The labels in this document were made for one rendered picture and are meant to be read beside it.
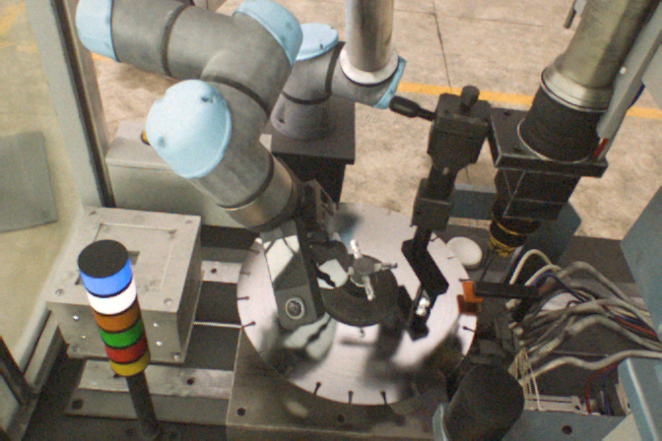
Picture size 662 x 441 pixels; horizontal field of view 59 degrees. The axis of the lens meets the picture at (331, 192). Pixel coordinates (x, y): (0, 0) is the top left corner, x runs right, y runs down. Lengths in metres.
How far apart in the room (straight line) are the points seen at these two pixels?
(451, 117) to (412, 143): 1.96
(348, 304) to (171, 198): 0.46
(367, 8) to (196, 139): 0.56
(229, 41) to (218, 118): 0.09
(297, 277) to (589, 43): 0.36
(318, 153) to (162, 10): 0.76
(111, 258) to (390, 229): 0.45
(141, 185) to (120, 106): 1.60
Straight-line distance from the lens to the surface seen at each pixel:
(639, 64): 0.57
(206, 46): 0.58
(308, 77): 1.25
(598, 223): 2.55
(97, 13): 0.64
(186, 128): 0.50
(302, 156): 1.30
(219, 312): 1.02
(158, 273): 0.90
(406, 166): 2.45
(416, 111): 0.68
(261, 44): 0.57
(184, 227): 0.94
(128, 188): 1.12
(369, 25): 1.04
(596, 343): 1.15
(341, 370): 0.75
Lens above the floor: 1.61
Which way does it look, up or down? 45 degrees down
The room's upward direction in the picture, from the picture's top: 9 degrees clockwise
